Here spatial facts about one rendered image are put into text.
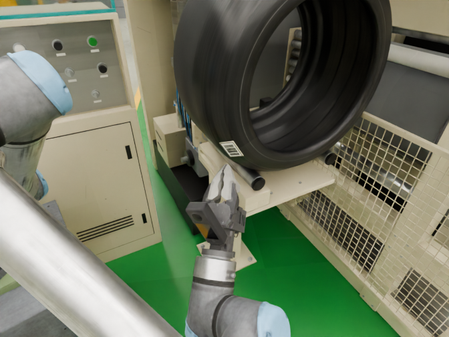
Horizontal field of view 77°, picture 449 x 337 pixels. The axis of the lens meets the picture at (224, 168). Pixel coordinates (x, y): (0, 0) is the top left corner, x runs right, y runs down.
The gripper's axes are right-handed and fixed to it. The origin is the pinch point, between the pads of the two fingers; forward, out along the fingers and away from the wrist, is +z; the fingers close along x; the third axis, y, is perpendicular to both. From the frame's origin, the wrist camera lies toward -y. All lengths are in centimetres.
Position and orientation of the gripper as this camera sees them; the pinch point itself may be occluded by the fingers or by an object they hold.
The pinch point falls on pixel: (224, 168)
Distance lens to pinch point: 67.6
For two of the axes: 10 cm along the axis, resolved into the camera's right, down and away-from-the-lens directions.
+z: 1.4, -9.4, 3.0
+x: 8.6, -0.4, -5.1
